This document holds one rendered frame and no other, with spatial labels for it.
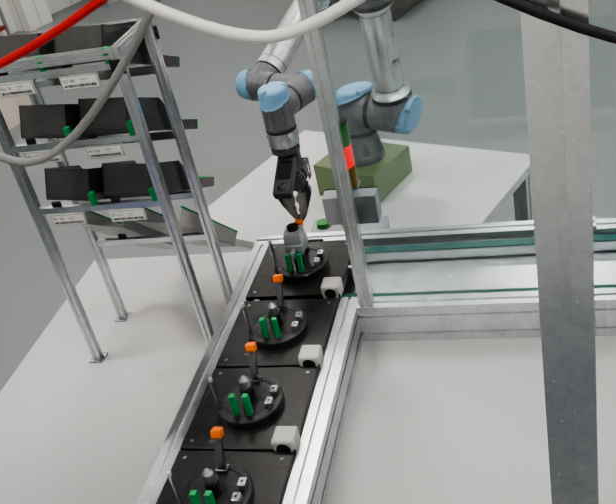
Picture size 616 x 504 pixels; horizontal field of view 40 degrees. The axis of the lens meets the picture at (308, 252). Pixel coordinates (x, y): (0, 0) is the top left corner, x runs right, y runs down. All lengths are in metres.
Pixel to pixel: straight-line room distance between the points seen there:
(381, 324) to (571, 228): 1.33
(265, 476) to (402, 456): 0.30
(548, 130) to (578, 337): 0.20
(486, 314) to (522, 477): 0.42
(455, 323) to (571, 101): 1.36
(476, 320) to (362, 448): 0.41
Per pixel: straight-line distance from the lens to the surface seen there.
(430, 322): 1.98
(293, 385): 1.80
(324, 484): 1.70
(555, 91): 0.66
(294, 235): 2.07
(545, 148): 0.67
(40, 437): 2.11
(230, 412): 1.75
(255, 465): 1.66
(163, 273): 2.51
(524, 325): 1.97
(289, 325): 1.93
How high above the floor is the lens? 2.13
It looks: 32 degrees down
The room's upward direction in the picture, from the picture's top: 13 degrees counter-clockwise
